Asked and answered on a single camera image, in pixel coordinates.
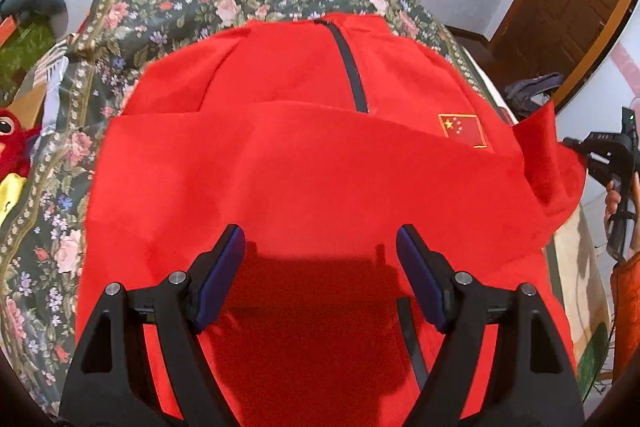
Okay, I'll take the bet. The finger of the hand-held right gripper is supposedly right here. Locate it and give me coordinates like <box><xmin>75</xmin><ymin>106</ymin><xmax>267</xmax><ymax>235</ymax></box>
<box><xmin>562</xmin><ymin>134</ymin><xmax>601</xmax><ymax>180</ymax></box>

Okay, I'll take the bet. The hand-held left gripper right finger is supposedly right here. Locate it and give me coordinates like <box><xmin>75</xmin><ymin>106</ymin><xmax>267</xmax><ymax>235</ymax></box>
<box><xmin>396</xmin><ymin>224</ymin><xmax>586</xmax><ymax>427</ymax></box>

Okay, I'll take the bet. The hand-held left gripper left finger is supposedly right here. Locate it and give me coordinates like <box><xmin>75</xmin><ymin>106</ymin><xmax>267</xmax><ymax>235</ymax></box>
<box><xmin>57</xmin><ymin>223</ymin><xmax>246</xmax><ymax>427</ymax></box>

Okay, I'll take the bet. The red zip jacket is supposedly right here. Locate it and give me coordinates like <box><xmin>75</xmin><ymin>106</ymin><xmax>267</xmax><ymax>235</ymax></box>
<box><xmin>75</xmin><ymin>14</ymin><xmax>588</xmax><ymax>427</ymax></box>

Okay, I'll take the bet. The person's right forearm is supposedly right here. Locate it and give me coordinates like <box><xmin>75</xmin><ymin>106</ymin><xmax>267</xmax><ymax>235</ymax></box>
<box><xmin>609</xmin><ymin>249</ymin><xmax>640</xmax><ymax>385</ymax></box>

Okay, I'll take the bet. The person's right hand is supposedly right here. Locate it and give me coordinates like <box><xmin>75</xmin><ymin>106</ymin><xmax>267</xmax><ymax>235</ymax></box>
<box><xmin>603</xmin><ymin>171</ymin><xmax>640</xmax><ymax>254</ymax></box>

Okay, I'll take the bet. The cream printed bed sheet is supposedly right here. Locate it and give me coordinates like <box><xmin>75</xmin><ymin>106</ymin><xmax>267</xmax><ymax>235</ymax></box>
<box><xmin>465</xmin><ymin>47</ymin><xmax>617</xmax><ymax>390</ymax></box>

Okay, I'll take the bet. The red and yellow plush toy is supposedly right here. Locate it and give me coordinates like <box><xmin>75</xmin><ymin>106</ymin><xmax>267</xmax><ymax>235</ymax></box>
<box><xmin>0</xmin><ymin>107</ymin><xmax>43</xmax><ymax>228</ymax></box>

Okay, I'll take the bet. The silver striped bag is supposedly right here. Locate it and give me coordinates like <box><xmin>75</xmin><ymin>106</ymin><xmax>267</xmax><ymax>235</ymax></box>
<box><xmin>32</xmin><ymin>39</ymin><xmax>72</xmax><ymax>135</ymax></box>

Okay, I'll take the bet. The green package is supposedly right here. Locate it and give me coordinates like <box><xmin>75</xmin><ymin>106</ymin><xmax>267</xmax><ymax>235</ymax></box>
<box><xmin>0</xmin><ymin>18</ymin><xmax>57</xmax><ymax>104</ymax></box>

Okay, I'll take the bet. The dark wooden bed frame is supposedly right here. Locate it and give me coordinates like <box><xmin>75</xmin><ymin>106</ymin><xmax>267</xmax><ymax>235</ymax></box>
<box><xmin>444</xmin><ymin>24</ymin><xmax>512</xmax><ymax>84</ymax></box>

